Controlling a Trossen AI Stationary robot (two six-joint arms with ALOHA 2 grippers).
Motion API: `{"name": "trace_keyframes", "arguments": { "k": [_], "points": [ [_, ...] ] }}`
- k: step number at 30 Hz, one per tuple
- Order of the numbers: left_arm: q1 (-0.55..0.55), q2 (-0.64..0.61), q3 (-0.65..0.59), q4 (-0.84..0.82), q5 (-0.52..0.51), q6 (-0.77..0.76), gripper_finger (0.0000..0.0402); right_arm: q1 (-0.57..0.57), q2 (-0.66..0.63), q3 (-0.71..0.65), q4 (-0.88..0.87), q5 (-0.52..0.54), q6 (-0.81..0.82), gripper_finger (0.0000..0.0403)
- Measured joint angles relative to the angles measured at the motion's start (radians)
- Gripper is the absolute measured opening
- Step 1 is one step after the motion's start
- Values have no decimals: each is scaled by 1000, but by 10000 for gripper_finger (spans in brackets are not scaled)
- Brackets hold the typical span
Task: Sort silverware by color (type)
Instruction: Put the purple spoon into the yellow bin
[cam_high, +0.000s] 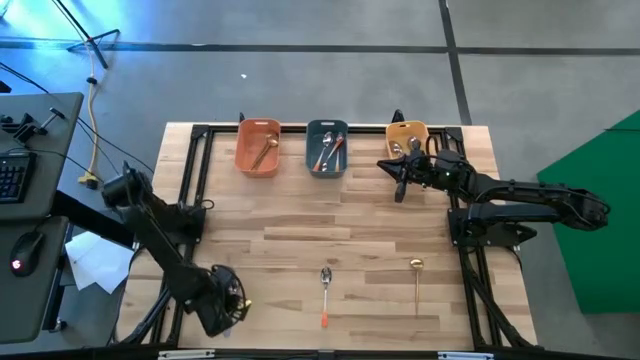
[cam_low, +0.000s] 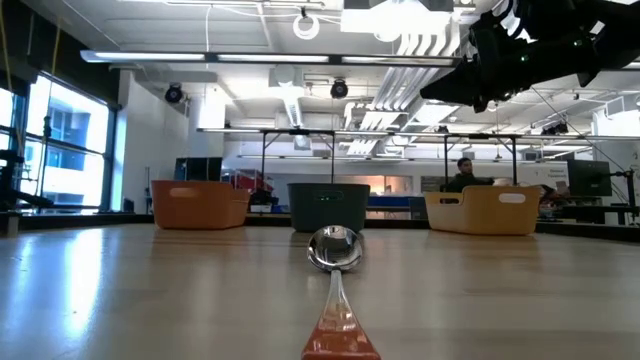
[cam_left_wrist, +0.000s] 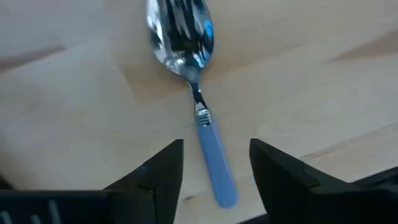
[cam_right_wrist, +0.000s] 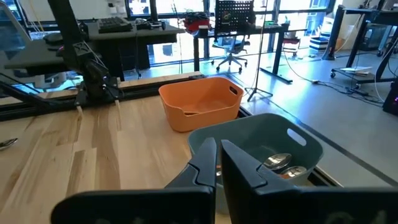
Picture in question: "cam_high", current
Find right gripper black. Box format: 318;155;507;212
377;151;444;204

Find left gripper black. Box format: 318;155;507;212
192;263;253;339

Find gold spoon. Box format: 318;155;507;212
409;257;425;319
249;139;280;172
252;132;276;167

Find yellow plastic bin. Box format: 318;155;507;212
385;119;431;161

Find dark teal plastic bin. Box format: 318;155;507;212
305;118;350;180

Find white paper sheets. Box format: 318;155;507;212
64;230;135;295

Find orange plastic bin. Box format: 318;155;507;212
234;117;282;179

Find black desk support bar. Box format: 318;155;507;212
49;189;136;249

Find grey desk top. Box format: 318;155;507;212
0;91;85;222
0;215;70;346

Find black computer mouse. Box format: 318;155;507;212
8;230;46;279

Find green floor mat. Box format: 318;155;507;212
536;108;640;316

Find black keyboard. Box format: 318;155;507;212
0;151;38;205

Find black tripod stand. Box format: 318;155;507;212
49;0;122;70

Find silver metal bracket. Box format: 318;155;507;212
437;350;495;360
157;349;217;360

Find black aluminium table frame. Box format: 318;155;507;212
115;122;539;351

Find beige cord with yellow plug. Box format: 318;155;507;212
77;42;101;190

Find black desk clamp mount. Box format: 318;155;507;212
0;106;67;145

